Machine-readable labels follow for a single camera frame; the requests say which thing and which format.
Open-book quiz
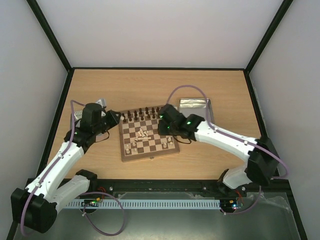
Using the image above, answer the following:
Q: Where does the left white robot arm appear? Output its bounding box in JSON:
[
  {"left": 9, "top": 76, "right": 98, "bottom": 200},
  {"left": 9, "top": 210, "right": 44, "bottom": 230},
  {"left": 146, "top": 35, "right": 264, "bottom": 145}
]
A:
[{"left": 10, "top": 103, "right": 123, "bottom": 237}]

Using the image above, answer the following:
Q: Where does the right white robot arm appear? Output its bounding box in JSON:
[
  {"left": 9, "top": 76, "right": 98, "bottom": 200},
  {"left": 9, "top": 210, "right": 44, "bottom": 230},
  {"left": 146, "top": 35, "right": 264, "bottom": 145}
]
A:
[{"left": 158, "top": 104, "right": 278, "bottom": 196}]

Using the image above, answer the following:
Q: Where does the dark chess pieces row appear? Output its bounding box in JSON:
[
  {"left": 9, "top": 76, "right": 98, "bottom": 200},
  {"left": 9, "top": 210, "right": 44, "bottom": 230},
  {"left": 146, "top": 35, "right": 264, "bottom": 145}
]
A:
[{"left": 121, "top": 105, "right": 163, "bottom": 124}]

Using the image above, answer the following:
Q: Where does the wooden chess board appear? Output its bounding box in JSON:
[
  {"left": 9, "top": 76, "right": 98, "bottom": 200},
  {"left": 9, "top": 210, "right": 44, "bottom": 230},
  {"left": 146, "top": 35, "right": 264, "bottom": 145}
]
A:
[{"left": 118, "top": 119, "right": 180, "bottom": 162}]

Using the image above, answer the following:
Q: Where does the silver metal tin lid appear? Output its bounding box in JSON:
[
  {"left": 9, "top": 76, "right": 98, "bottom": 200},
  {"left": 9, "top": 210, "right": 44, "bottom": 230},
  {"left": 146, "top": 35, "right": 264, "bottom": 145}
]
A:
[{"left": 73, "top": 110, "right": 83, "bottom": 121}]

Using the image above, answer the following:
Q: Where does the yellow metal tin box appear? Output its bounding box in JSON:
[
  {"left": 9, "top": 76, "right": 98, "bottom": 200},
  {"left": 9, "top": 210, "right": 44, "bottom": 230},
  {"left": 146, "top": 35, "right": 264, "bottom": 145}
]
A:
[{"left": 178, "top": 98, "right": 215, "bottom": 124}]

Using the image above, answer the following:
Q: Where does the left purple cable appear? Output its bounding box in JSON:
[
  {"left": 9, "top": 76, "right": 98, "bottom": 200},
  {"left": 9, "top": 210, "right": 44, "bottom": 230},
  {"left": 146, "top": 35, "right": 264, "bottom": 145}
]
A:
[{"left": 19, "top": 99, "right": 128, "bottom": 237}]

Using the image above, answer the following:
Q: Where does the purple cable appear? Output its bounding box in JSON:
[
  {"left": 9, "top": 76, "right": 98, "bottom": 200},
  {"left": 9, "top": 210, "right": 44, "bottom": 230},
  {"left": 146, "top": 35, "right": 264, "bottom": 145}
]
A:
[
  {"left": 166, "top": 85, "right": 291, "bottom": 216},
  {"left": 19, "top": 99, "right": 128, "bottom": 237}
]

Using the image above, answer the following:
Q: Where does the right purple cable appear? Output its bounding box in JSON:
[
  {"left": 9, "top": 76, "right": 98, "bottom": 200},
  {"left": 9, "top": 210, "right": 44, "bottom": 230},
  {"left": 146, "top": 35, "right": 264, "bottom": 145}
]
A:
[{"left": 166, "top": 85, "right": 291, "bottom": 216}]

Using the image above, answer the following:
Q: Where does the black enclosure frame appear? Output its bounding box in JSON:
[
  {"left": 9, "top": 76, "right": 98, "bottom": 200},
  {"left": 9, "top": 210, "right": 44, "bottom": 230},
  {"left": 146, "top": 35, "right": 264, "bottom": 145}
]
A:
[{"left": 4, "top": 0, "right": 311, "bottom": 240}]

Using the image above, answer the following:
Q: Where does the black mounting rail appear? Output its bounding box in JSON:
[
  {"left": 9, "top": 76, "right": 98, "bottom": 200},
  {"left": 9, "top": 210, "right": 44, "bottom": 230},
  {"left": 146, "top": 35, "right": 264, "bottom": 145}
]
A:
[{"left": 94, "top": 178, "right": 291, "bottom": 198}]

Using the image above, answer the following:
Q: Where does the light blue cable duct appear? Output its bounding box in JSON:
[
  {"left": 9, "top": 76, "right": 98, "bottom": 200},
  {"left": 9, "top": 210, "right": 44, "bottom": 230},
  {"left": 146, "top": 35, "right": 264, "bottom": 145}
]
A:
[{"left": 65, "top": 199, "right": 221, "bottom": 210}]

